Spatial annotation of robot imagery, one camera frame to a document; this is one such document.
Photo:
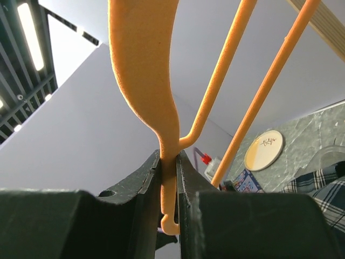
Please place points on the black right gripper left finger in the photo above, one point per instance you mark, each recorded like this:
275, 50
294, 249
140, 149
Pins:
121, 222

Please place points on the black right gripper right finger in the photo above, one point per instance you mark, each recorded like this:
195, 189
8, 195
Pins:
216, 224

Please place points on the navy white plaid skirt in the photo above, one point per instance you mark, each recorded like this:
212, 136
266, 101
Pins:
326, 187

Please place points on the orange plastic hanger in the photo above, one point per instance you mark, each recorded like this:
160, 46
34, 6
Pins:
139, 41

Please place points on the patterned placemat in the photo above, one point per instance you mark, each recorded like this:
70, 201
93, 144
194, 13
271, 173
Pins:
245, 182

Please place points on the cream round plate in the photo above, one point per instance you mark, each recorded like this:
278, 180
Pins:
264, 151

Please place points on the clear plastic bin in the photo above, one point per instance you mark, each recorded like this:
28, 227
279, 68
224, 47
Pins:
325, 157

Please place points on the wooden clothes rack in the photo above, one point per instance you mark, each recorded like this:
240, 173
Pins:
323, 22

